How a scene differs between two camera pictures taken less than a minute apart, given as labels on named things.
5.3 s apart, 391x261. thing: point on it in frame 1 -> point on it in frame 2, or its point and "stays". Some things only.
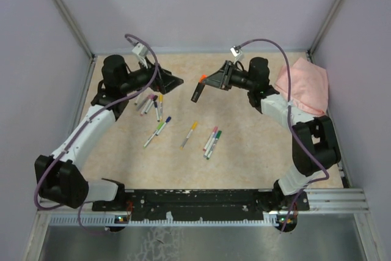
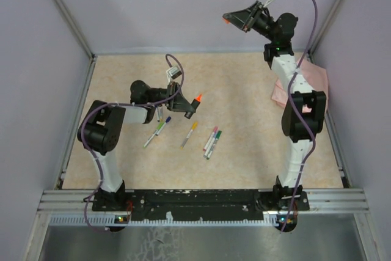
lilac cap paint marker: x=215 y=135 stays
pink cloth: x=309 y=87 stays
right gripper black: x=221 y=79 -> x=239 y=19
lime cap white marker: x=161 y=124 stays
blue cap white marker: x=167 y=119 stays
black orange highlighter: x=198 y=91 -> x=195 y=104
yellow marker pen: x=192 y=129 stays
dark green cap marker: x=211 y=150 stays
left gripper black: x=165 y=81 -> x=179 y=103
